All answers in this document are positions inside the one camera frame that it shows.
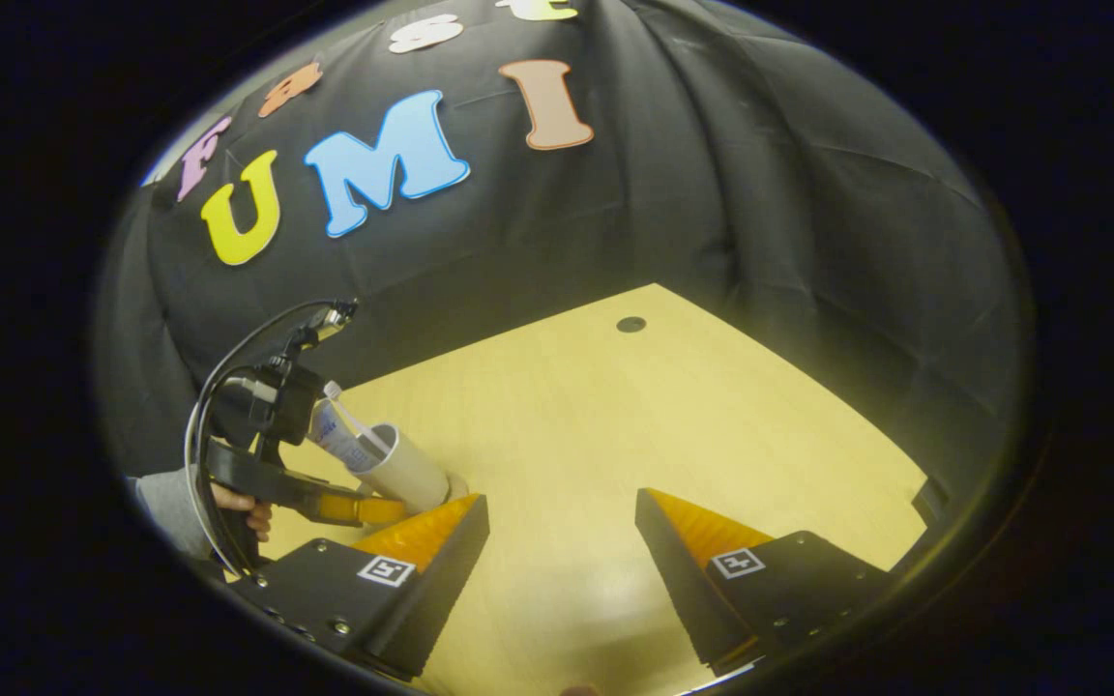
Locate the white cup with wooden handle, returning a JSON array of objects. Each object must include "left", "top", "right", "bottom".
[{"left": 349, "top": 423, "right": 452, "bottom": 515}]

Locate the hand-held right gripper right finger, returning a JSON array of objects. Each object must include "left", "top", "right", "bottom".
[{"left": 634, "top": 487, "right": 892, "bottom": 678}]

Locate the black backdrop cloth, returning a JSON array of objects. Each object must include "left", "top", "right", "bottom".
[{"left": 93, "top": 0, "right": 1037, "bottom": 504}]

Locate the wooden desktop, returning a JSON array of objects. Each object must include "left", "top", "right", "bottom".
[{"left": 257, "top": 283, "right": 930, "bottom": 696}]

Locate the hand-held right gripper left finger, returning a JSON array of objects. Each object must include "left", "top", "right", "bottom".
[{"left": 228, "top": 493, "right": 491, "bottom": 681}]

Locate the white toothpaste tube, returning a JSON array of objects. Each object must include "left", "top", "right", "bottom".
[{"left": 310, "top": 396, "right": 389, "bottom": 475}]

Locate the white toothbrush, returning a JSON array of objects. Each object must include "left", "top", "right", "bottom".
[{"left": 323, "top": 381, "right": 394, "bottom": 455}]

